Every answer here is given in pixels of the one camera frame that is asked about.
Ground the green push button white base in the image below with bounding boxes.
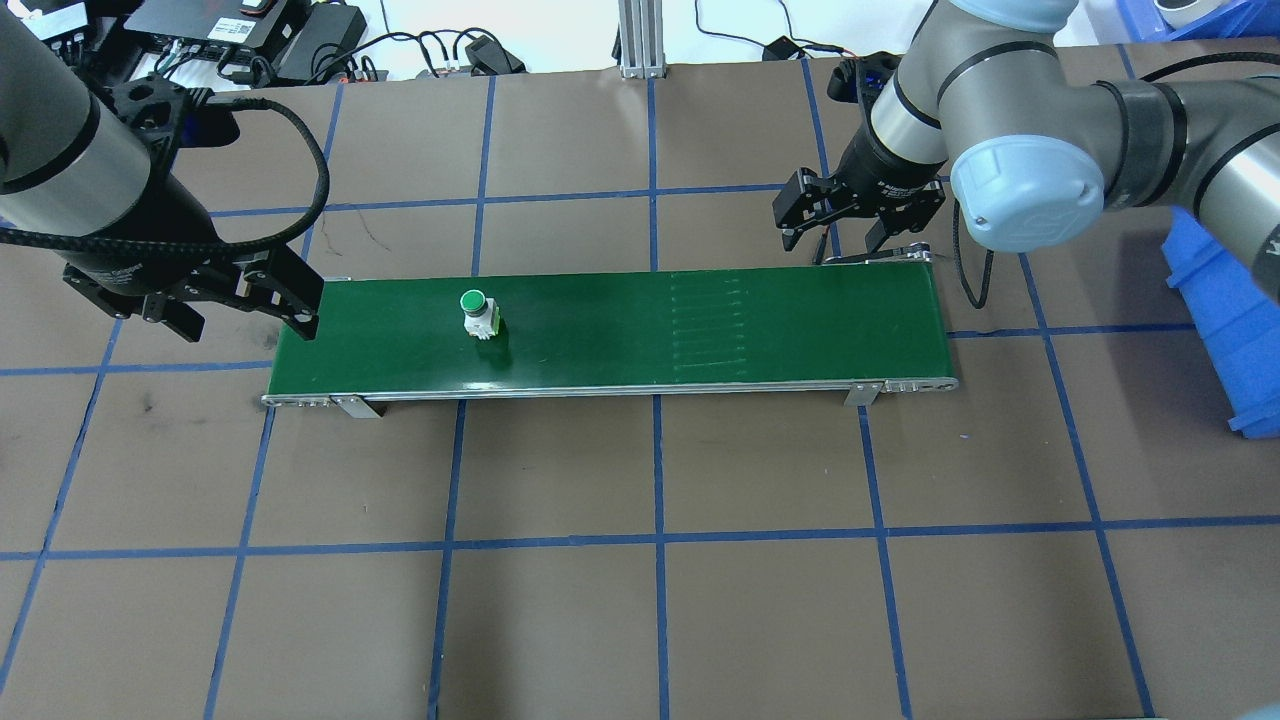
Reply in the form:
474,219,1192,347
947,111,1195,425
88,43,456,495
458,288,504,344

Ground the black flat electronics box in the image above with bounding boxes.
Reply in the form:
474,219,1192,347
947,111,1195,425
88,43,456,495
20,0,126,71

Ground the green belt conveyor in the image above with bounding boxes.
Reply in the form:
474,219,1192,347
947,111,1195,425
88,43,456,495
261,248,961,419

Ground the black computer with label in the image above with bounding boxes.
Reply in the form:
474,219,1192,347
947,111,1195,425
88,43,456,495
118,0,313,59

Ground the large black power brick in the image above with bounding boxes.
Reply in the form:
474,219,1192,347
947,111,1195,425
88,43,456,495
272,3,369,85

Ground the black power adapter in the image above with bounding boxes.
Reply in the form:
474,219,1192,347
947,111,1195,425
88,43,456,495
464,34,528,77

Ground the blue open-front plastic bin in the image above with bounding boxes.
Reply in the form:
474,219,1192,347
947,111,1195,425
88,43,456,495
1160,205,1280,441

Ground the white mug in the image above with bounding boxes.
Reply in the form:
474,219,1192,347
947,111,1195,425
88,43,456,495
1150,0,1226,29

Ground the blue storage crate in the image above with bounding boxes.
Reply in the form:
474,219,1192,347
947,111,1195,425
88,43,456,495
1113,0,1280,43

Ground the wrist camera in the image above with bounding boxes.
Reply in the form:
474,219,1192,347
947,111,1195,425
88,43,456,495
98,75,243,153
827,52,903,109

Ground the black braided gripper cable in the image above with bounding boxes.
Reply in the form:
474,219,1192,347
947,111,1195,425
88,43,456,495
0,92,333,253

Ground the thin black device cable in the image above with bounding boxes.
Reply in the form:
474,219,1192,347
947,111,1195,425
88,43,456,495
694,0,796,49

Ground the aluminium profile post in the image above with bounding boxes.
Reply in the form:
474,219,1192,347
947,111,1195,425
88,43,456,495
614,0,668,81

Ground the black looped desk cable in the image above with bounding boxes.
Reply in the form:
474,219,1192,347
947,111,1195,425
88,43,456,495
360,0,481,79

